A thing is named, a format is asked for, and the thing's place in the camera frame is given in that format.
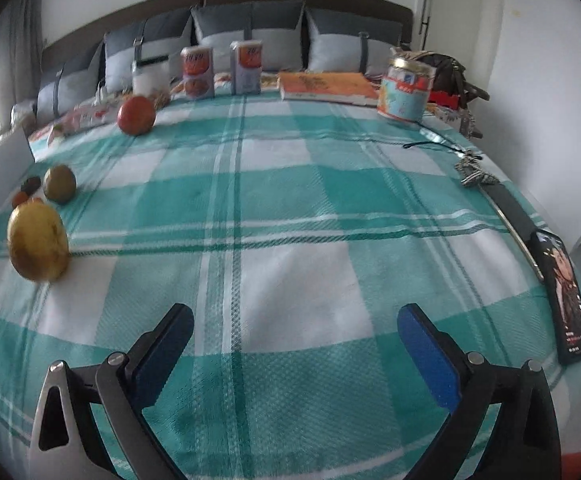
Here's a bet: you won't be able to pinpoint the yellow brown pear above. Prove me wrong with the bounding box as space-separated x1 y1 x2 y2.
6 200 70 283

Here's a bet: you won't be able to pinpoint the small orange tangerine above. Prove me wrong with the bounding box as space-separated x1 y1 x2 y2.
12 191 30 209

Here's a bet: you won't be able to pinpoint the dark mangosteen on blanket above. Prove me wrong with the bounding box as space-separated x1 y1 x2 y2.
20 176 42 196

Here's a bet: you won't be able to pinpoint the black smartphone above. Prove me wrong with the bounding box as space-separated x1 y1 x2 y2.
529 229 581 366

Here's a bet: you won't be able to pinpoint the green brown round fruit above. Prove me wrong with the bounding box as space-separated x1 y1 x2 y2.
43 165 77 204

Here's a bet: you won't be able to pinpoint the pink snack bag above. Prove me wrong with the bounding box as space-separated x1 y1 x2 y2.
29 103 120 145

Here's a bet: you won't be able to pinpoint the teal plaid blanket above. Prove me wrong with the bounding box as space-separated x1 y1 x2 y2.
0 92 581 479

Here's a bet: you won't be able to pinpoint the grey white pillow far left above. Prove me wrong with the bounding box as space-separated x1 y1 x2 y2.
36 41 103 126

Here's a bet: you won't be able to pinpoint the grey white pillow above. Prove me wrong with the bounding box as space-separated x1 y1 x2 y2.
104 8 193 92
192 0 304 73
36 41 103 126
305 8 402 77

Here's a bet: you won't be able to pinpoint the red pomegranate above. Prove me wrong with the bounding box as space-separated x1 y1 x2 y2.
117 96 156 136

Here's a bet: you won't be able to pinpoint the brown headboard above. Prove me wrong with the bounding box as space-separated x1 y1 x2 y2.
40 0 415 74

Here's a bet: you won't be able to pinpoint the clear jar black lid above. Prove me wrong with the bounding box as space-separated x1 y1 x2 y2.
132 55 170 98

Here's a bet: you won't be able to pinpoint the red white carton left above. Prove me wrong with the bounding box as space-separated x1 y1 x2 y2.
181 46 214 100

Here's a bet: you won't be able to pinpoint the red white carton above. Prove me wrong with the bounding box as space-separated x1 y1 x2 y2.
181 46 214 100
230 40 263 96

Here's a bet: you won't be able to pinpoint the red white carton right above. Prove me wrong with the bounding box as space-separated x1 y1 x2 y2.
230 40 263 96

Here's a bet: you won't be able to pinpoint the orange book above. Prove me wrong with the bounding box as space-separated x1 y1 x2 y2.
278 72 378 107

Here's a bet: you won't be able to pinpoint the colourful tin can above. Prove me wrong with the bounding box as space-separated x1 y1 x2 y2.
377 56 435 124

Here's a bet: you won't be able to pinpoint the black handbag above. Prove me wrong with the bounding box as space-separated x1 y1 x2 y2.
412 51 490 110

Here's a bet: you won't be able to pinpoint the keys with striped strap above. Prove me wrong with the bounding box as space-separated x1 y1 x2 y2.
455 152 499 188

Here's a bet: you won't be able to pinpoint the black cable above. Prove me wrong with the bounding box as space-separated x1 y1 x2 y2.
402 138 485 162

